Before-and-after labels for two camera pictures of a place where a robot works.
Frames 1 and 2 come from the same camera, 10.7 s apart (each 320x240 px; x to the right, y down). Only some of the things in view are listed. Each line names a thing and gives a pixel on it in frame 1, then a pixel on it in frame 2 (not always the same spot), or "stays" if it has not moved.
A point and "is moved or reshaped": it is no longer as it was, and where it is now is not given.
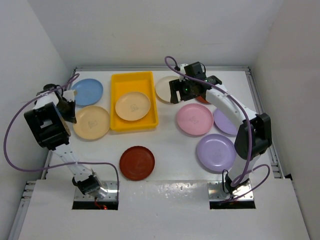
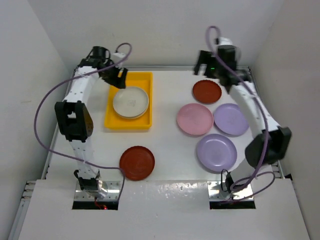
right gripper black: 176,85 -> 205,58
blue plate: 89,91 is moved or reshaped
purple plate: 216,152 stays
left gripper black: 70,116 -> 113,81
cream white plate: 162,87 -> 131,101
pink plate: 195,119 stays
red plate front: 137,162 stays
